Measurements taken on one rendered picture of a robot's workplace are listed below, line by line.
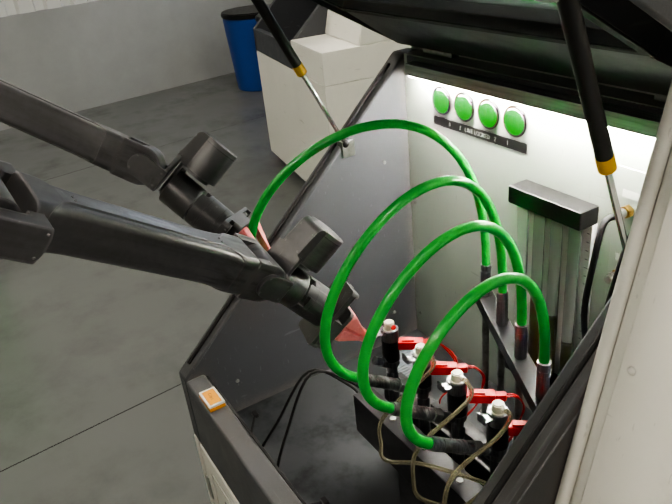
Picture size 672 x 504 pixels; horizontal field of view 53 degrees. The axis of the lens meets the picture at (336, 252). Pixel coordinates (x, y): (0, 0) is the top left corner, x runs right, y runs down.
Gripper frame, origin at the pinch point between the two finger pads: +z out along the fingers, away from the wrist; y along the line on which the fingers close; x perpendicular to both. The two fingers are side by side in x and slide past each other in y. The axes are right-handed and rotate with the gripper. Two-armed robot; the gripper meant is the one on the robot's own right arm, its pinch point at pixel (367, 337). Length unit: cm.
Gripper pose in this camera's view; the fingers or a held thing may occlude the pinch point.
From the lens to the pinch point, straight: 105.8
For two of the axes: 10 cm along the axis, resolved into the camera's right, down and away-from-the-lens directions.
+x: -3.0, -3.9, 8.7
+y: 6.4, -7.6, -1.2
